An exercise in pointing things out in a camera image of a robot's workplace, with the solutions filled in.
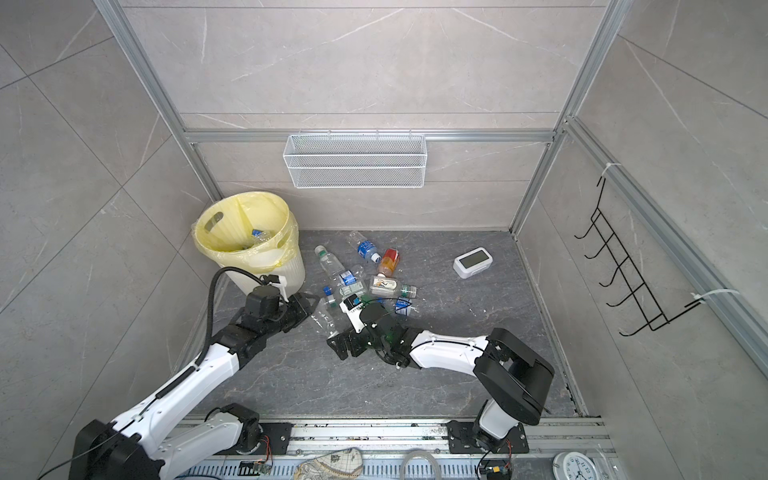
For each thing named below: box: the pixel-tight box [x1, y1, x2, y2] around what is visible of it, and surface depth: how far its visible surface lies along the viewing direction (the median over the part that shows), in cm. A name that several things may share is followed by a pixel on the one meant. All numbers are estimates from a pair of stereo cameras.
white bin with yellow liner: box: [192, 192, 306, 296], surface depth 91 cm
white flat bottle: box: [370, 276, 398, 295], surface depth 99 cm
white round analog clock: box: [552, 451, 600, 480], surface depth 69 cm
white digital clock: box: [453, 246, 494, 279], surface depth 109 cm
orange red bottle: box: [379, 248, 400, 278], surface depth 107 cm
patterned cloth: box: [294, 447, 364, 480], surface depth 69 cm
